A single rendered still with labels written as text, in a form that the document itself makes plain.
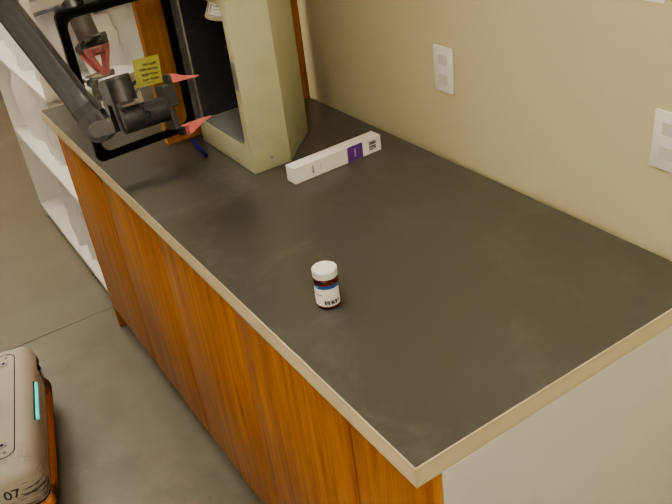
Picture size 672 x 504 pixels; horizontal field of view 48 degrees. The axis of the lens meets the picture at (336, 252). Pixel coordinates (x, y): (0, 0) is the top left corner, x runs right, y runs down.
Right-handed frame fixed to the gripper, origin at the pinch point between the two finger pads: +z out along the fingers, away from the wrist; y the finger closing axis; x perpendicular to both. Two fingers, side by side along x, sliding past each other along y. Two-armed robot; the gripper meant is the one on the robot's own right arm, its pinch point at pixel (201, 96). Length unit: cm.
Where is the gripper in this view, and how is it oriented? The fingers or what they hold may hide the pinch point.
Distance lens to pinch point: 184.9
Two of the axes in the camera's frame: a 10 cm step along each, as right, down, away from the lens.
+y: -2.6, -9.2, -3.0
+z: 8.3, -3.7, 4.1
